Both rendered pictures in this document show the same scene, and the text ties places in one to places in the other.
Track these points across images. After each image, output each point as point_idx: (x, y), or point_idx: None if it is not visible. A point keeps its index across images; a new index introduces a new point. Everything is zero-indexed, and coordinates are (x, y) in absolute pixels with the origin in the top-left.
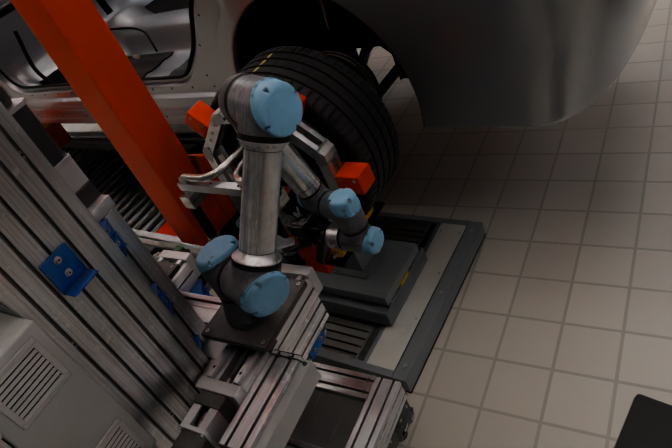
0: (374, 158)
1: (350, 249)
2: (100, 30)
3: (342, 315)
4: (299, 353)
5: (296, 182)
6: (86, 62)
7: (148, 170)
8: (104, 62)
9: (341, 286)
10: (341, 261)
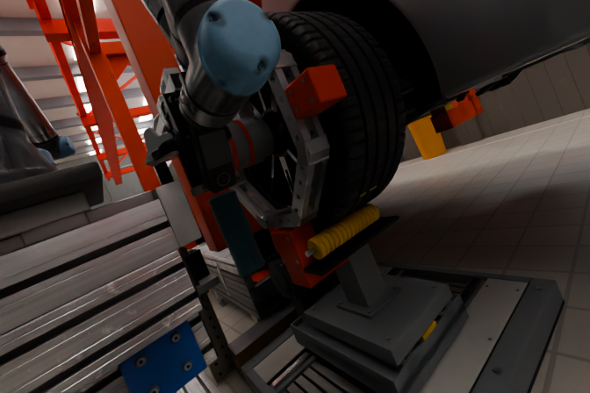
0: (355, 85)
1: (195, 82)
2: (164, 52)
3: (342, 372)
4: (37, 374)
5: None
6: (143, 66)
7: (179, 166)
8: (160, 71)
9: (338, 323)
10: (321, 267)
